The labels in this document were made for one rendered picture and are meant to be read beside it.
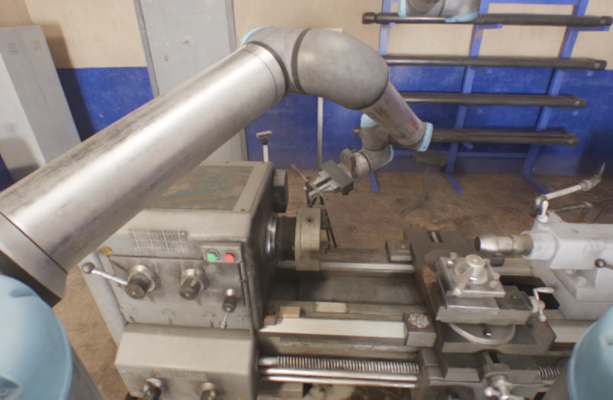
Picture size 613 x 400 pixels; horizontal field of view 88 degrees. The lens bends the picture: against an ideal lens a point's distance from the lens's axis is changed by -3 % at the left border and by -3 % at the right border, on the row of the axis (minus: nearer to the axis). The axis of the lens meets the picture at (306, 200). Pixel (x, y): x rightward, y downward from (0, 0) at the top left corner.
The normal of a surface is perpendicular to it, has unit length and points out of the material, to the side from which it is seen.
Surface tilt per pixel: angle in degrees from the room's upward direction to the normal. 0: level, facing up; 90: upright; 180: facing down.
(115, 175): 61
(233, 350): 32
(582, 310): 90
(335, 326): 36
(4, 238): 52
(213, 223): 45
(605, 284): 66
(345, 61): 75
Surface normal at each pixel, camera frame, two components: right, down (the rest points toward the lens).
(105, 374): -0.01, -0.86
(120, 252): -0.07, 0.51
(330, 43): 0.10, -0.22
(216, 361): -0.04, -0.47
